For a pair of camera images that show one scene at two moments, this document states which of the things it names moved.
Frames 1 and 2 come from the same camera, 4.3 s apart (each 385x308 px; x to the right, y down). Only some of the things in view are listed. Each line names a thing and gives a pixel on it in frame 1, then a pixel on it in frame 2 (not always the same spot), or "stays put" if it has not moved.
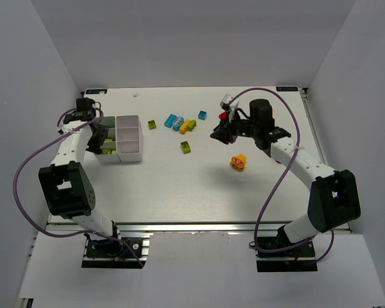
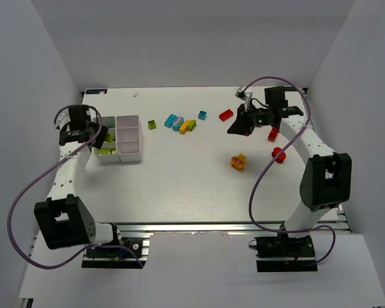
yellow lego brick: x=183 y=128 stays put
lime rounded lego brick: x=191 y=124 stays put
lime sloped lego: x=185 y=147 → x=110 y=137
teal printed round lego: x=178 y=121 stays put
